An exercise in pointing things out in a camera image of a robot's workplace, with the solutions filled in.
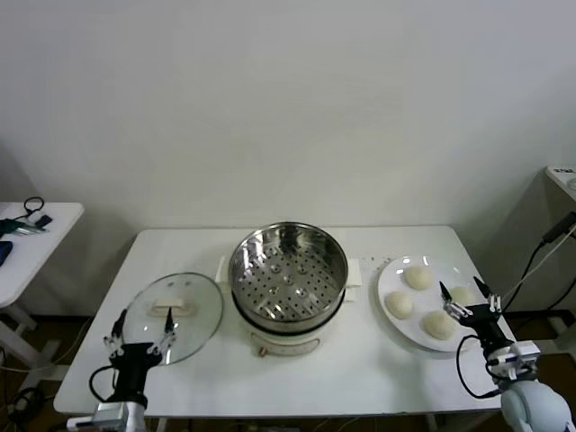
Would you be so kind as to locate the white round plate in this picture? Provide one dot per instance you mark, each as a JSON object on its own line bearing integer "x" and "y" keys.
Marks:
{"x": 391, "y": 279}

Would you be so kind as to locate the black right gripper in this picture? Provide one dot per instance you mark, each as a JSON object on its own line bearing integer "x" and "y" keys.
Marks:
{"x": 486, "y": 321}

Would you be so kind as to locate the white side table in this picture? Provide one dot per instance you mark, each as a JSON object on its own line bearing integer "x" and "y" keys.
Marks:
{"x": 45, "y": 252}

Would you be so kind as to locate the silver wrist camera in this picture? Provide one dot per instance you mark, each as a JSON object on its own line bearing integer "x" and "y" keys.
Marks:
{"x": 517, "y": 355}
{"x": 110, "y": 414}

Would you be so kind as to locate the white steamed baozi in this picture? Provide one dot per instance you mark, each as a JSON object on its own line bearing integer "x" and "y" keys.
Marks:
{"x": 399, "y": 304}
{"x": 464, "y": 294}
{"x": 417, "y": 277}
{"x": 438, "y": 324}

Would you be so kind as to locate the dark blue object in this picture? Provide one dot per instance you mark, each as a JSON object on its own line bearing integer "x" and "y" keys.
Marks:
{"x": 4, "y": 253}

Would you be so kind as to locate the stainless steel steamer basket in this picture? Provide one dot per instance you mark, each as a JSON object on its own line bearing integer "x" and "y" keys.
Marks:
{"x": 333, "y": 270}

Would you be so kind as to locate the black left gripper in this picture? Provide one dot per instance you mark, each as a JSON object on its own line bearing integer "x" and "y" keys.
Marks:
{"x": 132, "y": 364}

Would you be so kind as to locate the small black device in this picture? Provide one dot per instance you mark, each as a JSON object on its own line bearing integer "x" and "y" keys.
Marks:
{"x": 43, "y": 220}

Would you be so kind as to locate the green hand tool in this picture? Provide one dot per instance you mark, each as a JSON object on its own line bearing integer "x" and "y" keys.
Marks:
{"x": 18, "y": 227}

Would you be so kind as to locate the white shelf unit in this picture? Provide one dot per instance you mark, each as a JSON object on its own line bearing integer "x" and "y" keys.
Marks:
{"x": 560, "y": 207}

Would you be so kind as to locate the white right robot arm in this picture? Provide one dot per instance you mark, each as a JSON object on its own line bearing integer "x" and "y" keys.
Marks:
{"x": 535, "y": 405}

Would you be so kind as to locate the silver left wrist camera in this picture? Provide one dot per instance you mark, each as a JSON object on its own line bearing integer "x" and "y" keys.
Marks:
{"x": 110, "y": 414}

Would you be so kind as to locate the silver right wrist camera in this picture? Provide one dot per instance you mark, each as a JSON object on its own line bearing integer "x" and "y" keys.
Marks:
{"x": 517, "y": 355}

